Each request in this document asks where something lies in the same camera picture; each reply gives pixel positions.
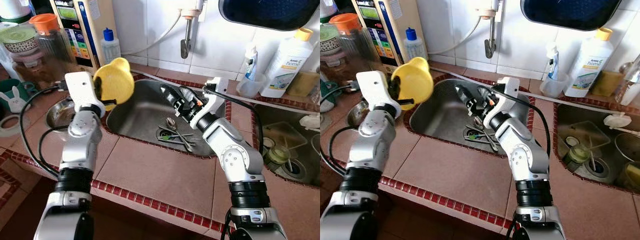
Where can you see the teal rabbit mug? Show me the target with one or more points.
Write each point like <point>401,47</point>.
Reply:
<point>327,95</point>
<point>15,97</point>

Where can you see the yellow plastic bowl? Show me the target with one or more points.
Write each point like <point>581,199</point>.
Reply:
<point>414,80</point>
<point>117,82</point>

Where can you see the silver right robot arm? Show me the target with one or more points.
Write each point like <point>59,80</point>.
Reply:
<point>235,155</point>
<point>525,155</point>

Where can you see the beige water ioniser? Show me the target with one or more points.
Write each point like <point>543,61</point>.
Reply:
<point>82,30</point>
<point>390,30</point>

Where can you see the round steel plate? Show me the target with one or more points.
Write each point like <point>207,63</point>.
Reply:
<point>362,112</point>
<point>60,114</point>

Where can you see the metal wall tap spout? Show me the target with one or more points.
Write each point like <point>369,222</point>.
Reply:
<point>491,40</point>
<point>187,40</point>

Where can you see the small steel pot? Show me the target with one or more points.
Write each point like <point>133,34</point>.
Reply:
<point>629,145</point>

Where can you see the small glass jar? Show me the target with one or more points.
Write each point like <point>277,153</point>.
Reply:
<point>577,155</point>
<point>277,155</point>

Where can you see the white jug green base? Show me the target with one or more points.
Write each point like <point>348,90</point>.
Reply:
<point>12,7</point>
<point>327,6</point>

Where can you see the white plastic scoop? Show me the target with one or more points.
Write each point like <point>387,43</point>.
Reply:
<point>617,121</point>
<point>311,121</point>

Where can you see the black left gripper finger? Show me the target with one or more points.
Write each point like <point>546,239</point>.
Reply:
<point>109,102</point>
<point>406,102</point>

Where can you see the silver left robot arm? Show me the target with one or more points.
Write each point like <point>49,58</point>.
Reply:
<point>75,150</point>
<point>367,150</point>

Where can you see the glass pitcher orange lid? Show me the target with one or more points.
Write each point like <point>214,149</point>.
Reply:
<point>355,45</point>
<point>52,45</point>

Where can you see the chrome sink faucet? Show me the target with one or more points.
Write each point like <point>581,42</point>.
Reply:
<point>632,80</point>

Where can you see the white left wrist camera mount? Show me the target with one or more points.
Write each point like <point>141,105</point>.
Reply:
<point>85,92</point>
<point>377,92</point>

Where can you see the white blue tube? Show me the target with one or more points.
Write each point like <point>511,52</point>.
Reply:
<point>251,62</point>
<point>552,62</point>

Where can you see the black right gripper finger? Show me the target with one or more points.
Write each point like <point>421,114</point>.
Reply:
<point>170,95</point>
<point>465,94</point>

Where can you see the yellow rectangular container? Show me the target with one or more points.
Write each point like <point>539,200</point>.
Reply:
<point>632,175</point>

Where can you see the dark blue hanging tray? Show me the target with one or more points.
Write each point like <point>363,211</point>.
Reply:
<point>570,12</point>
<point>270,12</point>

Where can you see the yellow sponge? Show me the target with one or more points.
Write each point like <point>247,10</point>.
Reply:
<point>607,84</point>
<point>302,84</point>

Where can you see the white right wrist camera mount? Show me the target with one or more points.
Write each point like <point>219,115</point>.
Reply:
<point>504,97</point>
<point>212,100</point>

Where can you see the white detergent bottle orange cap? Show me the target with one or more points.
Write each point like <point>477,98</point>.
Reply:
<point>590,62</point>
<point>287,62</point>

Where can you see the stainless steel sink basin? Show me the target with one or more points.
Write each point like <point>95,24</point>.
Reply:
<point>305,175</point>
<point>440,115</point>
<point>140,110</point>
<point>605,180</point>

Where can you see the metal spoon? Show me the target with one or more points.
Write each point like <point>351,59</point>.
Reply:
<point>170,121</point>
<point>477,121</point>

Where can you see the clear tape roll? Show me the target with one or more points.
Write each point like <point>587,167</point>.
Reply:
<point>7,117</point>

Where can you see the glass jar pink lid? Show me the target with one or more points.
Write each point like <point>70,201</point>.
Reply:
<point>335,65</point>
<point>30,67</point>

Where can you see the patterned bowl green lid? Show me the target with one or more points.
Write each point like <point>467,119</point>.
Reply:
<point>327,40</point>
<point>19,40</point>

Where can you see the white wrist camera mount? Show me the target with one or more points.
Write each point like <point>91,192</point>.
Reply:
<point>212,100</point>
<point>377,92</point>
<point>504,97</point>
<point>85,92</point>

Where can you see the clear plastic cup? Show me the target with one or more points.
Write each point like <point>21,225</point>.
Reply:
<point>552,88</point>
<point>248,88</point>

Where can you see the clear plastic food container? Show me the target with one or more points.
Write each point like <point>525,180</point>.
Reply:
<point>282,137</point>
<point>582,137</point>

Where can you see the green liquid bottle blue cap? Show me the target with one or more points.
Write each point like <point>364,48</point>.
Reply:
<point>412,45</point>
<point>110,47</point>

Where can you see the metal fork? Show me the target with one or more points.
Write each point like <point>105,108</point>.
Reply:
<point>172,143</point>
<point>480,143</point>

